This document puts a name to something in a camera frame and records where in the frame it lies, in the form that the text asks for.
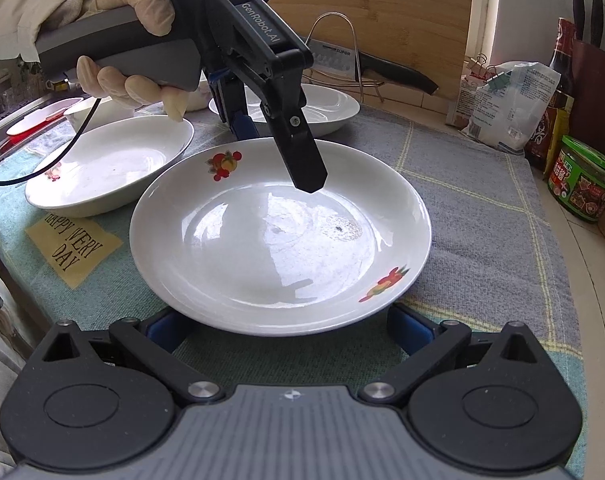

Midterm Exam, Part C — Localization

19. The steel cleaver black handle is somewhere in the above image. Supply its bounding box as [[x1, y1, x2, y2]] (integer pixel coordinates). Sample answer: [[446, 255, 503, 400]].
[[308, 39, 439, 96]]

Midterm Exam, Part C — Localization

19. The stained floral white plate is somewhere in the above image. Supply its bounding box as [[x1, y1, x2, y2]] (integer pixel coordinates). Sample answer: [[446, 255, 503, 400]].
[[208, 82, 362, 139]]

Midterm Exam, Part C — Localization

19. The grey teal checked towel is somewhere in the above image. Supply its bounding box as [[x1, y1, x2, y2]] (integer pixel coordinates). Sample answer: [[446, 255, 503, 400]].
[[0, 104, 591, 478]]

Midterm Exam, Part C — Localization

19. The white clipped food bag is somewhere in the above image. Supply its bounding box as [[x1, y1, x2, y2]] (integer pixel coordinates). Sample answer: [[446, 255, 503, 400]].
[[462, 62, 560, 155]]

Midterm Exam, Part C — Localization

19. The steel sink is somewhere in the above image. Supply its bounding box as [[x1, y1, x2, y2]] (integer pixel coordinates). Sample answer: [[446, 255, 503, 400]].
[[0, 94, 83, 161]]

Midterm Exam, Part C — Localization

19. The green lid sauce jar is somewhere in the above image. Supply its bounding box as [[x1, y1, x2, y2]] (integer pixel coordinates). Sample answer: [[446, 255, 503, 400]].
[[547, 136, 605, 223]]

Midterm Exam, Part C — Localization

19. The red white food bag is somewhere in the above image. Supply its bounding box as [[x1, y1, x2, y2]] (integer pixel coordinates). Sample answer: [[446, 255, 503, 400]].
[[445, 53, 497, 130]]

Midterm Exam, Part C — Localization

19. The red basin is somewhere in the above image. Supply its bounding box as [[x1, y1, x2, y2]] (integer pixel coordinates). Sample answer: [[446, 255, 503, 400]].
[[0, 110, 64, 153]]

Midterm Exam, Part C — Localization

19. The dark soy sauce bottle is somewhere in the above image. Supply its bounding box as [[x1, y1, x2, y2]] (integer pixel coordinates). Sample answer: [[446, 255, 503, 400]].
[[526, 18, 575, 174]]

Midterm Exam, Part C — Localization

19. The wire knife rack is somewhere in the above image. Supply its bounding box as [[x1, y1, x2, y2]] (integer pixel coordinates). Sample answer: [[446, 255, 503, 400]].
[[304, 11, 385, 104]]

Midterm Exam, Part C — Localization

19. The dark knife block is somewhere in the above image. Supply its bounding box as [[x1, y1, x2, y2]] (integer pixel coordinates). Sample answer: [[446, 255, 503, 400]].
[[570, 0, 605, 155]]

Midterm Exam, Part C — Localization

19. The wooden cutting board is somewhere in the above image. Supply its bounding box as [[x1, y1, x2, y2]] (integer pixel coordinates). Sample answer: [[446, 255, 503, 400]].
[[269, 0, 471, 101]]

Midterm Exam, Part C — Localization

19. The left gloved hand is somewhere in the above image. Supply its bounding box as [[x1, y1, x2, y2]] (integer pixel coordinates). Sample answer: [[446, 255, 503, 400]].
[[76, 0, 190, 123]]

